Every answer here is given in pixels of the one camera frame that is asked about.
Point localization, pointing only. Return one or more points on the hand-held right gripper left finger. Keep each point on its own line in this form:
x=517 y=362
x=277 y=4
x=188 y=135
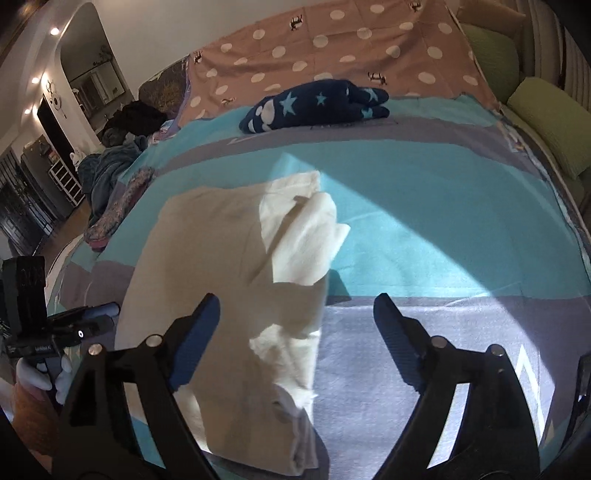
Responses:
x=194 y=337

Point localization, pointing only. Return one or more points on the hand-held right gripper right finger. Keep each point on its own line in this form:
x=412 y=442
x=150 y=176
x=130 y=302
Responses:
x=397 y=337

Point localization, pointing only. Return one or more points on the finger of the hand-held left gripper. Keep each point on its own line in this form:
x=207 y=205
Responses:
x=99 y=310
x=83 y=331

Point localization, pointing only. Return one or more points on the white long-sleeve shirt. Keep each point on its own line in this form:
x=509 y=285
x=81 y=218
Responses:
x=207 y=258

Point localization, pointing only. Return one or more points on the person's left forearm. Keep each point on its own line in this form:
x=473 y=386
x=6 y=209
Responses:
x=34 y=424

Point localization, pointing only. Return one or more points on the floral folded clothes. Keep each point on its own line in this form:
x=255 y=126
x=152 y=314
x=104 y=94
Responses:
x=124 y=198

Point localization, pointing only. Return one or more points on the black clothes pile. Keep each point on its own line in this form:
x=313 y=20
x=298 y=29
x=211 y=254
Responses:
x=138 y=115

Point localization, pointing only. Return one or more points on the person's left hand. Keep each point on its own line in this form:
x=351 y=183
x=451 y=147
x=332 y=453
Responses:
x=37 y=376

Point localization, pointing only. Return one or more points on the pink folded garment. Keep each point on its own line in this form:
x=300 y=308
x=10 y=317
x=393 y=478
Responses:
x=98 y=241

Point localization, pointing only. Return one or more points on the white shelf rack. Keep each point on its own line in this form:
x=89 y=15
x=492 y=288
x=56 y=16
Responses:
x=64 y=184

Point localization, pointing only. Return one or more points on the turquoise grey bed cover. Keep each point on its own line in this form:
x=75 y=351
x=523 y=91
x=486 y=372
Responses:
x=415 y=207

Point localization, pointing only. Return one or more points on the blue-grey fleece blanket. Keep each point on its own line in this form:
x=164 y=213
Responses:
x=106 y=170

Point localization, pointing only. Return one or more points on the white rabbit figure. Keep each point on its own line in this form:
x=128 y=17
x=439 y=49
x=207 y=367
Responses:
x=77 y=161

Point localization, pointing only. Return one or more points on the purple floral pillow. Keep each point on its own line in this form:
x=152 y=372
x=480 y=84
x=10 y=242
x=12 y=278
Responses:
x=166 y=87

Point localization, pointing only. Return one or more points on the arched doorway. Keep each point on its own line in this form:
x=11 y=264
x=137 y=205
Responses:
x=92 y=60

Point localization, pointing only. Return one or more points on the navy star print garment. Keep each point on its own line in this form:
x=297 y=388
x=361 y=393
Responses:
x=323 y=101

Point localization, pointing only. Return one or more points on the large green pillow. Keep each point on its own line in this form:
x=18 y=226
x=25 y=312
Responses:
x=554 y=124

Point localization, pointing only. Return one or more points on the pink polka dot sheet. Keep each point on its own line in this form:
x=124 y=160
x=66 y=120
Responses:
x=346 y=50

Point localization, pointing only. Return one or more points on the small green pillow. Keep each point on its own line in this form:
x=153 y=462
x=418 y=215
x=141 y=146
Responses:
x=494 y=55

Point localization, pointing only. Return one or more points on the beige curtain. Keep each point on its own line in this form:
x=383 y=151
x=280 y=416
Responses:
x=572 y=69

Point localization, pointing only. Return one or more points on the tan pillow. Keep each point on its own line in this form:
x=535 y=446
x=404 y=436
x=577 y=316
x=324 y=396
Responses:
x=489 y=11

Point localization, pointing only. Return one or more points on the white wall ornament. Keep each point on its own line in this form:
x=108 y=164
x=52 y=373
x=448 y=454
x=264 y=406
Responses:
x=55 y=99

